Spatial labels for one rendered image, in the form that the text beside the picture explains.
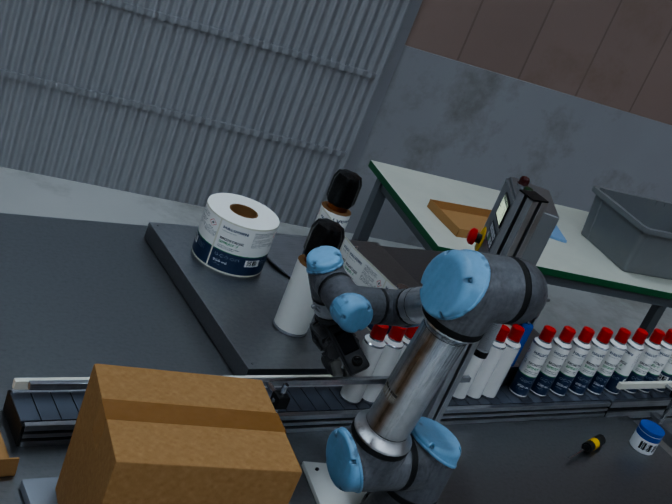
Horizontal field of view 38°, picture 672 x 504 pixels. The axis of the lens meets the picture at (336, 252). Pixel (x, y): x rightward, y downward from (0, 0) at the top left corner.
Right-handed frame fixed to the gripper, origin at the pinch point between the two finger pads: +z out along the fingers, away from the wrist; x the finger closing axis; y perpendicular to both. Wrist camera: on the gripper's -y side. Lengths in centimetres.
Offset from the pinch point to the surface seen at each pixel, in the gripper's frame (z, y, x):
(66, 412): -27, -2, 58
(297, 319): 0.4, 24.5, -0.2
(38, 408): -30, 0, 62
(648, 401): 59, -5, -91
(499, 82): 111, 245, -218
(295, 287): -7.3, 27.0, -2.0
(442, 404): 2.7, -16.1, -15.4
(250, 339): -1.3, 23.0, 12.9
